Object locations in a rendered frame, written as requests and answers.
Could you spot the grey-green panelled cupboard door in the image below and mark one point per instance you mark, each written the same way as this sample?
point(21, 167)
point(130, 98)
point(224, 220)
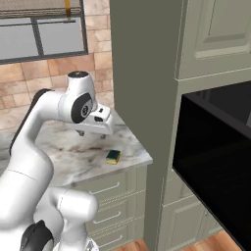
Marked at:
point(219, 32)

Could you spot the green and yellow sponge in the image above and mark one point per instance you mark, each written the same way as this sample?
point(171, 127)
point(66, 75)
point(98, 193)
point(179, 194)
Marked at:
point(113, 157)

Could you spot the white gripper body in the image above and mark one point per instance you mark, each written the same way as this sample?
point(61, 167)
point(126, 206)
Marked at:
point(98, 126)

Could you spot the dark-framed window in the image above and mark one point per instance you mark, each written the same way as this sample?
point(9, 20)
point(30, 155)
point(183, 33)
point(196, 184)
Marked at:
point(55, 36)

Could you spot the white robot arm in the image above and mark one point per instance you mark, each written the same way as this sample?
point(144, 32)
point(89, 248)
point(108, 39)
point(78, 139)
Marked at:
point(29, 170)

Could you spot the grey-green drawer front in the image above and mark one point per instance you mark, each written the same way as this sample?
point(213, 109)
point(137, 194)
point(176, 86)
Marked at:
point(129, 237)
point(125, 183)
point(127, 210)

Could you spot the brown woven window blind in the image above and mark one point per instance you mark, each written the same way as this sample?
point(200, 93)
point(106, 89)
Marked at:
point(32, 8)

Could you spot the grey-green narrow cupboard door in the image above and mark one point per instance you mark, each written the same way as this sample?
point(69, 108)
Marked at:
point(212, 227)

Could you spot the grey-green wide cupboard door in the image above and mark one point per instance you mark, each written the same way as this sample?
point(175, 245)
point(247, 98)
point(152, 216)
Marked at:
point(183, 225)

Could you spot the grey-green tall cupboard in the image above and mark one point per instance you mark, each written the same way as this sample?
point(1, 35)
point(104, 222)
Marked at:
point(143, 98)

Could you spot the black microwave oven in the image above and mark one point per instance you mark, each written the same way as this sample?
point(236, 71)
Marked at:
point(228, 101)

